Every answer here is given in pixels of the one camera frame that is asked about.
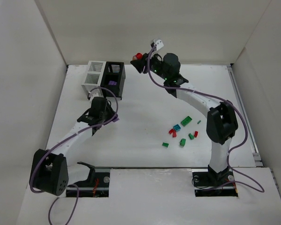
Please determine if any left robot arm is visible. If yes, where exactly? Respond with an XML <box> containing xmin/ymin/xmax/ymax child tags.
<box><xmin>29</xmin><ymin>97</ymin><xmax>118</xmax><ymax>196</ymax></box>

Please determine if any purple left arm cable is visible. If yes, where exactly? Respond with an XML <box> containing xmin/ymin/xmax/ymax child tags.
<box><xmin>29</xmin><ymin>86</ymin><xmax>119</xmax><ymax>225</ymax></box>

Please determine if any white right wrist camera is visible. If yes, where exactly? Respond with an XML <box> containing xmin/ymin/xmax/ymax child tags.
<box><xmin>150</xmin><ymin>38</ymin><xmax>164</xmax><ymax>51</ymax></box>

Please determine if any green stepped lego brick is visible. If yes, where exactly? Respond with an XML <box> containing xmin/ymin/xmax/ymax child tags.
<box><xmin>179</xmin><ymin>138</ymin><xmax>186</xmax><ymax>147</ymax></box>

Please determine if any green lego plate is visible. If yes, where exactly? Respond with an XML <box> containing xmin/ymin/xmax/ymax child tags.
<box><xmin>181</xmin><ymin>116</ymin><xmax>192</xmax><ymax>127</ymax></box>

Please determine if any green small lego left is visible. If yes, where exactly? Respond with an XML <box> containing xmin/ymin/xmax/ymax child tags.
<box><xmin>162</xmin><ymin>142</ymin><xmax>169</xmax><ymax>148</ymax></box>

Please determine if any black slatted container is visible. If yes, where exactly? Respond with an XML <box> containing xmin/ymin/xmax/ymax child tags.
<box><xmin>101</xmin><ymin>61</ymin><xmax>126</xmax><ymax>100</ymax></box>

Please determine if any white slatted container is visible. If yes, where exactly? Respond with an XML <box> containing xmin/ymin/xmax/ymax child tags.
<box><xmin>81</xmin><ymin>61</ymin><xmax>106</xmax><ymax>96</ymax></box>

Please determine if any red flower lego brick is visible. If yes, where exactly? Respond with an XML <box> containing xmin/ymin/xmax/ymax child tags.
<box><xmin>133</xmin><ymin>53</ymin><xmax>143</xmax><ymax>60</ymax></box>

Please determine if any teal square lego brick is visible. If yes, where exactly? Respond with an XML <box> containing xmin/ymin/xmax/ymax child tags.
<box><xmin>173</xmin><ymin>124</ymin><xmax>181</xmax><ymax>132</ymax></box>

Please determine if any purple round lego brick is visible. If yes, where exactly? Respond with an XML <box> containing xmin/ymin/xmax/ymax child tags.
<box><xmin>108</xmin><ymin>81</ymin><xmax>117</xmax><ymax>86</ymax></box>

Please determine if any green slope lego piece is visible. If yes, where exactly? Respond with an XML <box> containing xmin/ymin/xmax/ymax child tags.
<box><xmin>188</xmin><ymin>133</ymin><xmax>195</xmax><ymax>140</ymax></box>

